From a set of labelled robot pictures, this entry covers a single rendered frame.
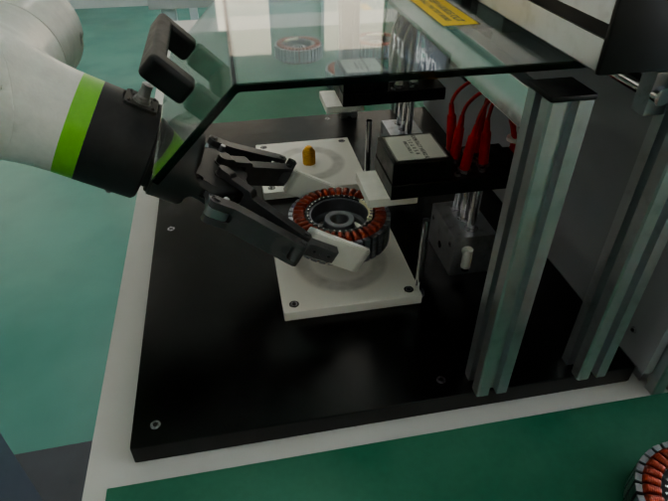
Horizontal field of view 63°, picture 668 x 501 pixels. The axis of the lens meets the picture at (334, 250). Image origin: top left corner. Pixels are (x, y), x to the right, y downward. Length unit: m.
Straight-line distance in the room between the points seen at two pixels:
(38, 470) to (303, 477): 1.08
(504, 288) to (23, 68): 0.41
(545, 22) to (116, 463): 0.47
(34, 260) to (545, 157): 1.94
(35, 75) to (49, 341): 1.36
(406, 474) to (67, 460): 1.10
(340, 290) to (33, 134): 0.32
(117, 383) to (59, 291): 1.40
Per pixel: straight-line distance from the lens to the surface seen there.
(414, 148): 0.57
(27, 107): 0.50
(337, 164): 0.83
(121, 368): 0.60
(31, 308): 1.95
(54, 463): 1.50
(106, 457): 0.54
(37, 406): 1.66
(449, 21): 0.45
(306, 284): 0.60
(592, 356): 0.55
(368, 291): 0.59
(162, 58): 0.40
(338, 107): 0.77
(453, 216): 0.65
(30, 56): 0.52
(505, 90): 0.43
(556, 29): 0.39
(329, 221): 0.59
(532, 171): 0.38
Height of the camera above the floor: 1.18
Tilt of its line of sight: 37 degrees down
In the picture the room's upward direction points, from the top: straight up
